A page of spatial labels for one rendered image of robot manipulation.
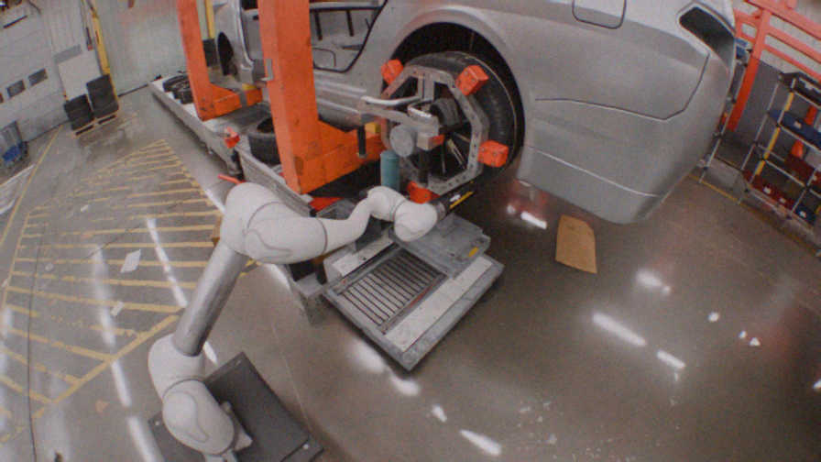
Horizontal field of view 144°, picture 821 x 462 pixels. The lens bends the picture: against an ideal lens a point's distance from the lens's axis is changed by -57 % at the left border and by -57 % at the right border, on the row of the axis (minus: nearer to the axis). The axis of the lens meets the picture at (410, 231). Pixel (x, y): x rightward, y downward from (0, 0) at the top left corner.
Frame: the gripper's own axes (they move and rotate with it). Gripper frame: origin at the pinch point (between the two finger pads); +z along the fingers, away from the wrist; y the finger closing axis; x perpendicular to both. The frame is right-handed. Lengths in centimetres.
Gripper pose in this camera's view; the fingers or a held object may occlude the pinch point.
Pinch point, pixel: (465, 189)
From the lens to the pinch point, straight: 138.1
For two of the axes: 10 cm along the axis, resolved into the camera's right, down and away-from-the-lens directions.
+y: 5.5, -2.3, -8.1
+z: 6.7, -4.6, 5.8
